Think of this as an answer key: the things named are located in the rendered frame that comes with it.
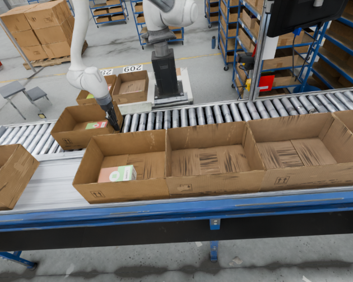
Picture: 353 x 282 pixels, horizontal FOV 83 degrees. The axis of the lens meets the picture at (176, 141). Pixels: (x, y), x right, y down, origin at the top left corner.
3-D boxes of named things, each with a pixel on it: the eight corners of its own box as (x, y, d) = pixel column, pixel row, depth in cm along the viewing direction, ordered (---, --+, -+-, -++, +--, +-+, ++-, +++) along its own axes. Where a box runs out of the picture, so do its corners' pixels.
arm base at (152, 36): (140, 35, 152) (138, 27, 148) (168, 29, 154) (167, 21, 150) (143, 43, 139) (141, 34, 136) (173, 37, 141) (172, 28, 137)
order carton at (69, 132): (123, 118, 159) (116, 100, 146) (116, 145, 138) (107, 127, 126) (76, 123, 162) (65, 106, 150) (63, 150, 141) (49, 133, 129)
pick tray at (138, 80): (149, 79, 198) (147, 69, 191) (147, 100, 171) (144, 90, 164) (121, 83, 200) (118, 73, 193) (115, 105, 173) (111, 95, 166)
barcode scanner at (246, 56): (233, 66, 145) (237, 51, 137) (250, 66, 145) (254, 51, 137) (236, 70, 140) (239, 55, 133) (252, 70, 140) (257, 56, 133)
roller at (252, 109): (251, 104, 158) (252, 99, 154) (274, 154, 122) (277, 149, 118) (245, 105, 158) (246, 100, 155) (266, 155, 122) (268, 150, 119)
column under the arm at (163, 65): (154, 84, 189) (147, 49, 166) (181, 80, 188) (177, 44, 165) (154, 99, 171) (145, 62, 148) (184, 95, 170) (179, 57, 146)
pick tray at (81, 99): (119, 83, 200) (116, 74, 193) (111, 106, 173) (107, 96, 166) (92, 86, 202) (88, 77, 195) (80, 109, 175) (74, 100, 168)
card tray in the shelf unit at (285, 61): (249, 52, 213) (251, 42, 206) (278, 48, 211) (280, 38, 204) (262, 70, 185) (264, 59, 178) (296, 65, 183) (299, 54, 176)
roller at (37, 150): (59, 125, 171) (56, 121, 168) (29, 175, 135) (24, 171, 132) (54, 125, 172) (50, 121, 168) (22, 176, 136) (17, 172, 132)
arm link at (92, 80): (114, 90, 118) (99, 86, 124) (103, 65, 107) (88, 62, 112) (100, 100, 112) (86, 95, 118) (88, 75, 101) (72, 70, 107)
